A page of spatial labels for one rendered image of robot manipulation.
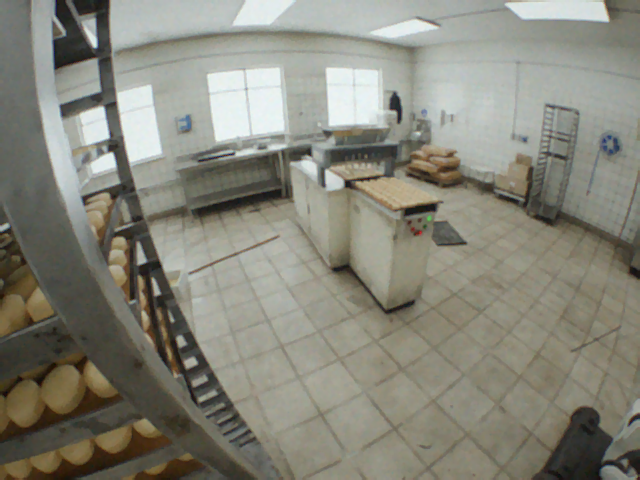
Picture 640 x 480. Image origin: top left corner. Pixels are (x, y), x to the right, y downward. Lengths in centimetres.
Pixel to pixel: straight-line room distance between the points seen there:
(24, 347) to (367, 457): 150
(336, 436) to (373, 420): 23
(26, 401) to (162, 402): 18
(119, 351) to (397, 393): 165
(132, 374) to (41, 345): 7
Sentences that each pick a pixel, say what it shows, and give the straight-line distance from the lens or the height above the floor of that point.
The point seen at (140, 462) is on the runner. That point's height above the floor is 124.
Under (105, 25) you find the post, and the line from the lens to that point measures 62.
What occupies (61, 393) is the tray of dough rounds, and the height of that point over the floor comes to 133.
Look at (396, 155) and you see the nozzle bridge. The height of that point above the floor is 107.
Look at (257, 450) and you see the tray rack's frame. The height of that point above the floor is 15.
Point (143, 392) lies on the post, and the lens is 19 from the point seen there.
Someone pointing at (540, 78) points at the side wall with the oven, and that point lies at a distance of 546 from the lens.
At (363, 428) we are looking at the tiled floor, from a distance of 162.
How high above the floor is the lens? 150
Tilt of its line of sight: 29 degrees down
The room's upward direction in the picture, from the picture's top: 4 degrees counter-clockwise
